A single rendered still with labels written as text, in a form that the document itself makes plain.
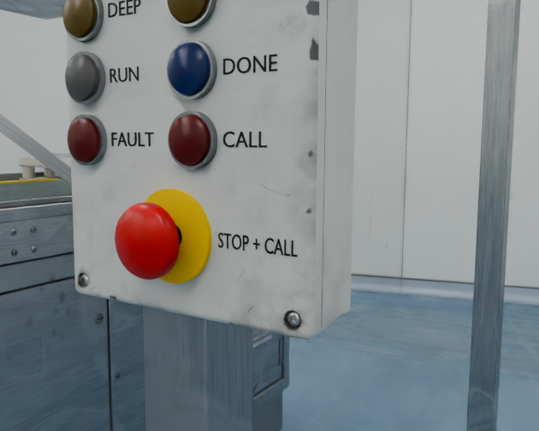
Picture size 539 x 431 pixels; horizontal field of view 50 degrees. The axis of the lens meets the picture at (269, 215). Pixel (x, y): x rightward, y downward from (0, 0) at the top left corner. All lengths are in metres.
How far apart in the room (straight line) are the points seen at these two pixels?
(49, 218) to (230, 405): 0.78
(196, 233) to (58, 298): 0.97
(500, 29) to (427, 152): 2.57
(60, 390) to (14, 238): 0.36
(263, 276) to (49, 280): 0.97
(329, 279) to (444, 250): 3.73
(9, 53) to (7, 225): 4.25
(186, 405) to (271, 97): 0.24
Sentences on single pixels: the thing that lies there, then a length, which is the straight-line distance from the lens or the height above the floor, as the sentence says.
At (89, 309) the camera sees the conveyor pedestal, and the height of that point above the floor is 0.64.
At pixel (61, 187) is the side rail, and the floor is 0.91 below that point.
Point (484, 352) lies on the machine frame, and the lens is 1.51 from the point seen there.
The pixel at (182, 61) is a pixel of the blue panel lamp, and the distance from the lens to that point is 0.31.
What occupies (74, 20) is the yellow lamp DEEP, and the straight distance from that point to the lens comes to 0.37.
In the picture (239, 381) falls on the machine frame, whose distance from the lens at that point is 0.45.
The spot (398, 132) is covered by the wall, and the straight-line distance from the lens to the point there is 3.98.
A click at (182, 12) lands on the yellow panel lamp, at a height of 1.06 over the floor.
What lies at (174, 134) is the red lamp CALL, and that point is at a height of 1.00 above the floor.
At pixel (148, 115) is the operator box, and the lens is 0.33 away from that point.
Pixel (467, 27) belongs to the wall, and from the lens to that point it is 4.03.
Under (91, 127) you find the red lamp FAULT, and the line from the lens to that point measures 0.35.
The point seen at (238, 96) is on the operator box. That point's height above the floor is 1.02.
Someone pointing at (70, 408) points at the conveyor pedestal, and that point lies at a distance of 1.36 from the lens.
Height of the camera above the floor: 1.00
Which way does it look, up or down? 7 degrees down
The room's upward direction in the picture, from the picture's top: straight up
